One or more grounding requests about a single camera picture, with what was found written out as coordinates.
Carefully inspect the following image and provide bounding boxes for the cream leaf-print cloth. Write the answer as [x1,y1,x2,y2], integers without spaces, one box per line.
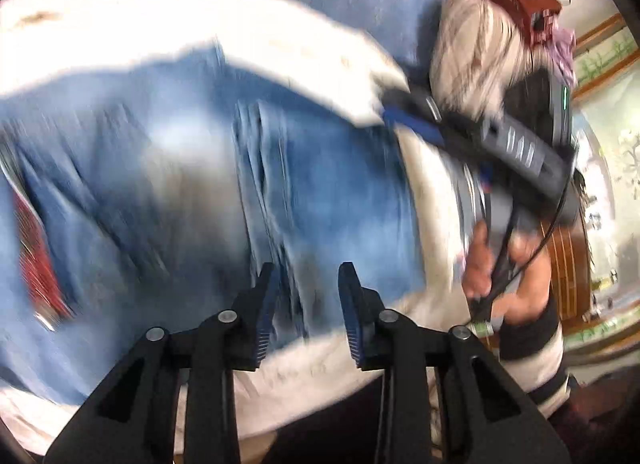
[1,0,465,453]

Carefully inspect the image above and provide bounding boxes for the person right hand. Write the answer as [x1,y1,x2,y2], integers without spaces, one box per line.
[462,221,551,325]

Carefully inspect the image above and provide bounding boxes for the blue denim jeans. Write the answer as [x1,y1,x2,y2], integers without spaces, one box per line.
[1,48,425,404]

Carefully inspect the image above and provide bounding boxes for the striped sleeve forearm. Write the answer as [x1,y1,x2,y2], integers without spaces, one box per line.
[499,296,570,418]

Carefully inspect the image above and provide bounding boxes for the beige striped pillow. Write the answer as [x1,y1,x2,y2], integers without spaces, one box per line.
[430,0,549,120]

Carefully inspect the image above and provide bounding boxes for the black power cable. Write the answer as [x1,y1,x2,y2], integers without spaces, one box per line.
[470,163,576,324]

